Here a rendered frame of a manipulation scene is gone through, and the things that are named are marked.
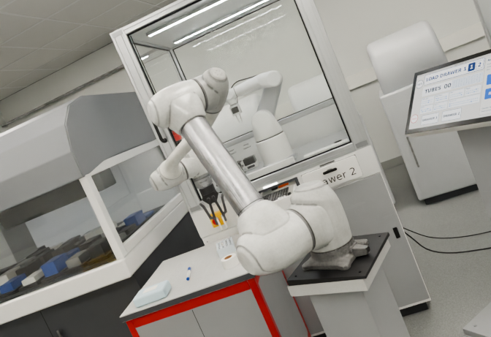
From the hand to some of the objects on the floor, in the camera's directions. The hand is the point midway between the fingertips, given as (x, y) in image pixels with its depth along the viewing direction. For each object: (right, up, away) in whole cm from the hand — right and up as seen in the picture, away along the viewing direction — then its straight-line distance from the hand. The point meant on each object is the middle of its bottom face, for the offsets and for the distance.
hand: (221, 223), depth 215 cm
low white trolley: (+20, -88, 0) cm, 90 cm away
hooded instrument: (-91, -126, +89) cm, 179 cm away
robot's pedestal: (+73, -72, -58) cm, 118 cm away
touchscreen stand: (+144, -38, -23) cm, 150 cm away
